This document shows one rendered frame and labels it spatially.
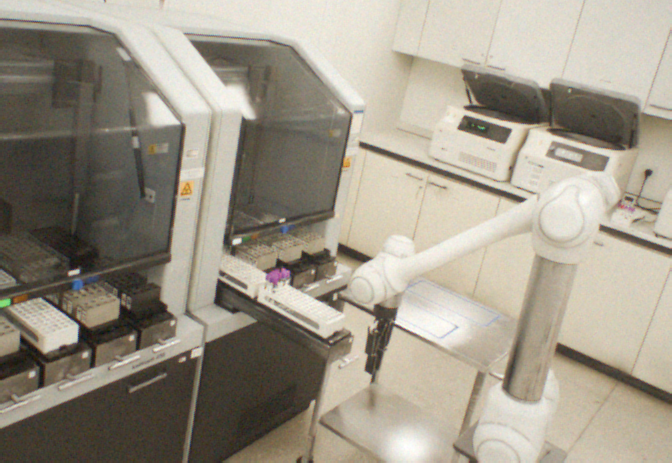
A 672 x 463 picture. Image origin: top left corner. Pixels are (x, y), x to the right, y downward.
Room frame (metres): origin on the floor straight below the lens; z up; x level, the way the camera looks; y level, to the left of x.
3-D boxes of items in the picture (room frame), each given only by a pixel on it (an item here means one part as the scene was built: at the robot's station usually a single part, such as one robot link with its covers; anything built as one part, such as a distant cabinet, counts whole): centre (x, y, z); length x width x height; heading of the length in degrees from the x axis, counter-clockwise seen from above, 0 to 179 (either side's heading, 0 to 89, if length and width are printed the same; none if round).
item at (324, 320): (2.00, 0.03, 0.83); 0.30 x 0.10 x 0.06; 57
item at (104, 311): (1.71, 0.59, 0.85); 0.12 x 0.02 x 0.06; 147
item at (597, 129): (4.15, -1.45, 1.24); 0.62 x 0.56 x 0.69; 147
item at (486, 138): (4.47, -0.96, 1.22); 0.62 x 0.56 x 0.64; 145
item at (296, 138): (2.49, 0.36, 1.28); 0.61 x 0.51 x 0.63; 147
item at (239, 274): (2.18, 0.29, 0.83); 0.30 x 0.10 x 0.06; 57
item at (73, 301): (1.75, 0.65, 0.85); 0.12 x 0.02 x 0.06; 146
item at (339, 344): (2.08, 0.14, 0.78); 0.73 x 0.14 x 0.09; 57
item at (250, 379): (2.60, 0.52, 0.81); 1.06 x 0.84 x 1.62; 57
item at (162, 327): (1.97, 0.70, 0.78); 0.73 x 0.14 x 0.09; 57
